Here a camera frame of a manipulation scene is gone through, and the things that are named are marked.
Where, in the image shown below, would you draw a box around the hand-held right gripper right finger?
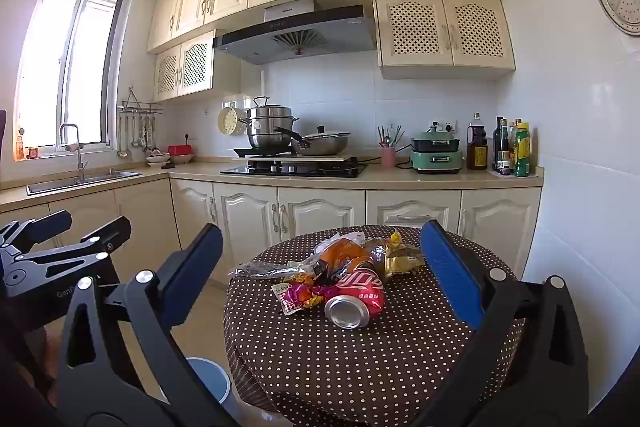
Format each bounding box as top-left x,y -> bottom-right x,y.
410,220 -> 591,427

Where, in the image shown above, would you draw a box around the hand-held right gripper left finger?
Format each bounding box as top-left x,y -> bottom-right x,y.
52,223 -> 246,427

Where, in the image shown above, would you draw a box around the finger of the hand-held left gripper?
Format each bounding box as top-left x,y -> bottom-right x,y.
0,209 -> 74,254
0,216 -> 132,294

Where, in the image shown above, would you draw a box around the gold foil wrapper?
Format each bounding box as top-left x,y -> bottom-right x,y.
382,231 -> 427,279

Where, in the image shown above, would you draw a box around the red wrapper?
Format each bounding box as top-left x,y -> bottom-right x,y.
324,269 -> 387,330

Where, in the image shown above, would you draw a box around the blue-grey trash bin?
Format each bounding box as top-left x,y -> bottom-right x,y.
165,356 -> 232,418

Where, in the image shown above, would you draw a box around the pink snack wrapper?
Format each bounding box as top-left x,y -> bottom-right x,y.
271,282 -> 335,315

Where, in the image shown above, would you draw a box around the orange drink can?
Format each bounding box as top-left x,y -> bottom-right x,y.
314,241 -> 373,278

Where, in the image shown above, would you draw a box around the steel sink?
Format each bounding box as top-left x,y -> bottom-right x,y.
26,169 -> 143,196

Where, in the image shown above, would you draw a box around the pale printed snack packet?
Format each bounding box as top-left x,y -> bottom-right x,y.
229,257 -> 321,281

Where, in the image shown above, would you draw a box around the steel faucet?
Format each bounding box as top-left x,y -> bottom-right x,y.
58,123 -> 90,184

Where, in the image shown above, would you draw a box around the row of hanging utensils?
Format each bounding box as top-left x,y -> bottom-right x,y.
116,112 -> 161,158

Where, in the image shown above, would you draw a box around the black wrapper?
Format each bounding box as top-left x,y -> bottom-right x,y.
314,258 -> 343,286

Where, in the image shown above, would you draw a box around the brown polka dot tablecloth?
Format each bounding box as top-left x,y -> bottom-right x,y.
223,225 -> 526,414

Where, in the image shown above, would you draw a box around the green electric cooker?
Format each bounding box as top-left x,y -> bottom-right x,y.
410,129 -> 463,174

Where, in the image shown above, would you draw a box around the metal utensil rack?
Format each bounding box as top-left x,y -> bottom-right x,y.
117,87 -> 164,115

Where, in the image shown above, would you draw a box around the dark sauce bottle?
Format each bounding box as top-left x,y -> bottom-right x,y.
492,116 -> 506,172
498,119 -> 513,176

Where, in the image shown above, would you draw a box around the black flat hob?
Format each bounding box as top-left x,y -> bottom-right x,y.
233,147 -> 296,158

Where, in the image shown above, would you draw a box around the cream lower kitchen cabinets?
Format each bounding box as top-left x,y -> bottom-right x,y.
0,177 -> 543,293

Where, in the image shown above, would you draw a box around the green bottle yellow cap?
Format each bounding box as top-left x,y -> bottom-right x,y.
514,122 -> 532,178

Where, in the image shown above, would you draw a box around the black gas stove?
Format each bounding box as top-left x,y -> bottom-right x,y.
220,157 -> 368,178

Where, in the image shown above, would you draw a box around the cream round colander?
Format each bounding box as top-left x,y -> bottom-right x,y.
217,105 -> 249,138

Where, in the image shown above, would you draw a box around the steel steamer pot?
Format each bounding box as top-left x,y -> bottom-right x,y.
239,96 -> 301,151

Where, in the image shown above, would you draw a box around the kitchen window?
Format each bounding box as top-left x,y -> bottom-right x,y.
15,0 -> 126,158

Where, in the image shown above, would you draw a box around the steel wok with lid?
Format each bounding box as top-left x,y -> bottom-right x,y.
272,124 -> 352,156

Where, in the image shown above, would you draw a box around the grey range hood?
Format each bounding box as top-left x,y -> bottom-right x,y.
212,0 -> 378,66

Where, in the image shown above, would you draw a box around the small lattice door wall cabinet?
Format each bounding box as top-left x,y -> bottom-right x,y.
152,29 -> 216,102

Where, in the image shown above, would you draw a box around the wide lattice door wall cabinet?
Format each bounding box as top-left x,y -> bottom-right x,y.
372,0 -> 516,81

